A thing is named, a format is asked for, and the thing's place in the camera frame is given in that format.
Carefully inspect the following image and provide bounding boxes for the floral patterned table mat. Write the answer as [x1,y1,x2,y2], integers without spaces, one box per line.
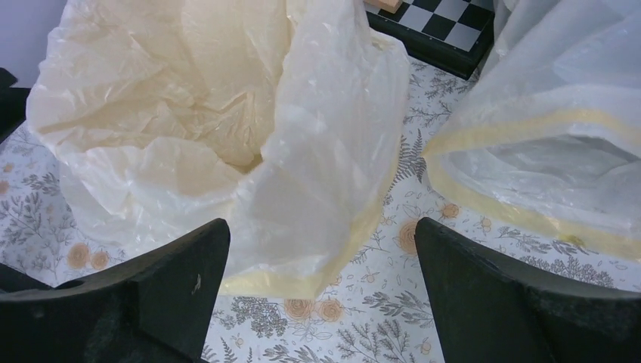
[1,60,640,362]

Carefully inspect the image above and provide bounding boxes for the yellow translucent trash bag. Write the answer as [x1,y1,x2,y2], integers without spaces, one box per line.
[26,1,411,299]

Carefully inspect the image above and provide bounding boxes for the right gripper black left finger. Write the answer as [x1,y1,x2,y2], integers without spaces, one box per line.
[1,219,231,362]

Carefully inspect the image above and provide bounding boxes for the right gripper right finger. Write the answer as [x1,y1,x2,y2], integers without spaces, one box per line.
[415,218,640,362]

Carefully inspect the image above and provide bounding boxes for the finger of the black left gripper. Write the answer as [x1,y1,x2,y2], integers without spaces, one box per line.
[0,68,30,142]

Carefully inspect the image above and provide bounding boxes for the large bag of trash bags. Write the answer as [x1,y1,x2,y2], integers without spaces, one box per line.
[423,0,640,260]

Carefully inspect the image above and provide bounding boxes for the black white checkerboard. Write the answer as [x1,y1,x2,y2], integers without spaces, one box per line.
[365,0,494,80]

